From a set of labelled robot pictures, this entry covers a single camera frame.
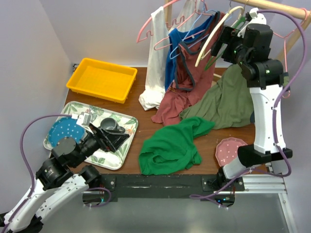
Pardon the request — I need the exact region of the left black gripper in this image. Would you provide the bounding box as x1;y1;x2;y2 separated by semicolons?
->
71;122;130;167

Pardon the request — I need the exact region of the green plastic hanger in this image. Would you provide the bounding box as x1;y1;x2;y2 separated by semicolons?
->
205;16;246;70

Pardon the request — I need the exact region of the bright green tank top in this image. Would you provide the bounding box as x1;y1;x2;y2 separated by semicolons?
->
138;116;215;175

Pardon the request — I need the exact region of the olive green tank top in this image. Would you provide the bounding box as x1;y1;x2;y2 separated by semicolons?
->
179;65;255;130

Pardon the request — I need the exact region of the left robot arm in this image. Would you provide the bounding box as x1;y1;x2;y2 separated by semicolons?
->
0;124;129;233

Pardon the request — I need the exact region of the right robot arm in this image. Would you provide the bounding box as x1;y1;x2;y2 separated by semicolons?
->
211;23;293;191

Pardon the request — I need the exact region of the cream wooden hanger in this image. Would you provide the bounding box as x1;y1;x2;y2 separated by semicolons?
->
195;6;244;67

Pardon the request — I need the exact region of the rust red tank top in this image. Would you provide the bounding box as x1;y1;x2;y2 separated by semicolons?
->
151;11;225;126

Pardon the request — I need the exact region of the blue tank top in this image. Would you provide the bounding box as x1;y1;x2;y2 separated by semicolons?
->
165;11;222;90

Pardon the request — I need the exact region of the white tank top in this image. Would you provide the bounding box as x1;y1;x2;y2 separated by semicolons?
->
138;0;200;111

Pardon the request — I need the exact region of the grey ceramic mug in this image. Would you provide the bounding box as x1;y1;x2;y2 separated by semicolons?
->
100;117;120;129

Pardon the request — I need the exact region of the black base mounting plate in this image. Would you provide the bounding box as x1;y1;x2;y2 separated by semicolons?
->
82;173;243;203

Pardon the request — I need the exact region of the blue dotted plate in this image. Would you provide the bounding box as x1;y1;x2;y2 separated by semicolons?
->
48;116;86;148

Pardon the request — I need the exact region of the yellow plastic bin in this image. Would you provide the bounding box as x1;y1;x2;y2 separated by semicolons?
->
66;58;138;103

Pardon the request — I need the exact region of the pink dotted plate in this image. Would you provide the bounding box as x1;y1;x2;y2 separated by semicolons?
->
215;137;247;166

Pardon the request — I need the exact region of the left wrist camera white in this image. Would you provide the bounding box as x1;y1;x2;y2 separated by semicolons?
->
71;112;92;132

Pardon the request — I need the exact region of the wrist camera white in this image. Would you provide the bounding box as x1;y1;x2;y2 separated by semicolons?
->
238;8;267;37
71;112;92;132

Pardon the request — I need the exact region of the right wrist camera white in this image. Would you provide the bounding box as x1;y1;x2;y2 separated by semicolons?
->
238;8;267;37

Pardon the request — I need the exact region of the small pink wire hanger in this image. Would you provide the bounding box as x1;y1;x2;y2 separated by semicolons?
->
151;21;210;51

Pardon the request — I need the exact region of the wooden clothes rail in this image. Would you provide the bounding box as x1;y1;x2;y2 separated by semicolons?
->
236;0;311;68

